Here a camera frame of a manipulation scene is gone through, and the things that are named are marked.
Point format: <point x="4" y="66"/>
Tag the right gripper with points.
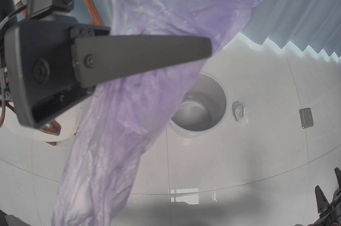
<point x="333" y="218"/>

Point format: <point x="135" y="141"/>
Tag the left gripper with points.
<point x="34" y="59"/>

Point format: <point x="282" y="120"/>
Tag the crumpled white paper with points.
<point x="241" y="113"/>

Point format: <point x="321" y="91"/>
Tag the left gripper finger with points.
<point x="133" y="54"/>

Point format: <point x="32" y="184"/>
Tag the purple plastic bag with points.
<point x="159" y="6"/>

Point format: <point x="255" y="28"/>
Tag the white trash bin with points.
<point x="213" y="91"/>

